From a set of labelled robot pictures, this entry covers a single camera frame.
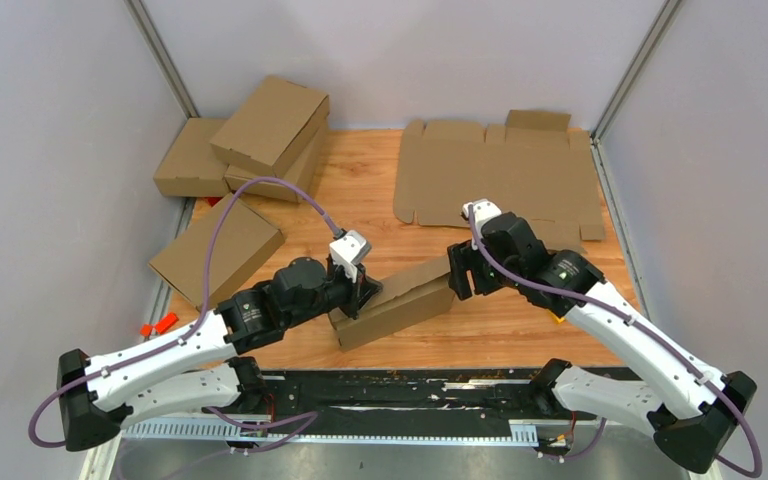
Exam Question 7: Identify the flat cardboard sheet underneath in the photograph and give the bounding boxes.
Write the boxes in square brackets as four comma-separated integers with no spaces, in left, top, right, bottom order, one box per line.
[393,110,606,251]

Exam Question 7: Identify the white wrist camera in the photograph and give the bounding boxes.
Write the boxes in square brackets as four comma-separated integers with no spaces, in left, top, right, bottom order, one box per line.
[461,198,502,233]
[329,230,372,283]

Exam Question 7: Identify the right aluminium corner post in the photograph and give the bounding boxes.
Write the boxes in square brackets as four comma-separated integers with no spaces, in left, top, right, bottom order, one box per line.
[591,0,685,143]

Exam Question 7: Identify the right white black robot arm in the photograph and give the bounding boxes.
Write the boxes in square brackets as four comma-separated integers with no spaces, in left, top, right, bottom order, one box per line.
[448,199,763,478]

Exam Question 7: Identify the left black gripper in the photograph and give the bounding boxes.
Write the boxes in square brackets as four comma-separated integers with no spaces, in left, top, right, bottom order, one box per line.
[286,258,385,330]

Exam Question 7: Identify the aluminium slotted rail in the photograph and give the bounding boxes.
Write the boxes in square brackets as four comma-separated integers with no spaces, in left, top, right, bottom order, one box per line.
[122,415,539,448]

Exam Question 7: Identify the left aluminium corner post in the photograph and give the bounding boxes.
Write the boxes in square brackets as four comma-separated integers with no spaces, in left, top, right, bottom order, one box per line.
[124,0,200,118]

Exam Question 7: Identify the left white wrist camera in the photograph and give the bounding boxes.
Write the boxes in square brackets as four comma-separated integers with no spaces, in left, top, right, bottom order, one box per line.
[329,230,372,283]

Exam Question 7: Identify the aluminium corner post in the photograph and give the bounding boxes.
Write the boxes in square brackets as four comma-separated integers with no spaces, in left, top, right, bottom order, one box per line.
[591,0,685,143]
[124,0,200,118]

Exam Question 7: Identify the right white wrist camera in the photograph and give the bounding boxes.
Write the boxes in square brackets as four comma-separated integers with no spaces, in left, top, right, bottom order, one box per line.
[461,198,502,233]

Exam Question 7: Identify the cardboard box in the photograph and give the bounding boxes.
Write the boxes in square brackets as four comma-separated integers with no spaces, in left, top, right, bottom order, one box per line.
[149,194,285,308]
[210,75,330,177]
[153,118,229,198]
[328,255,455,352]
[224,122,330,203]

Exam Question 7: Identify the orange plastic clip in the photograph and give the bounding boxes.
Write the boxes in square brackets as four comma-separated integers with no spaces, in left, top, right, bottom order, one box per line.
[139,312,179,338]

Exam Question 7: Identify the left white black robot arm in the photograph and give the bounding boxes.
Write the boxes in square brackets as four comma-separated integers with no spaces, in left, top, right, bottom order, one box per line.
[58,257,383,452]

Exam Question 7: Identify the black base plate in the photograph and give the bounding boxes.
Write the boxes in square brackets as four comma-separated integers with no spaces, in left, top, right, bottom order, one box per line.
[226,368,592,436]

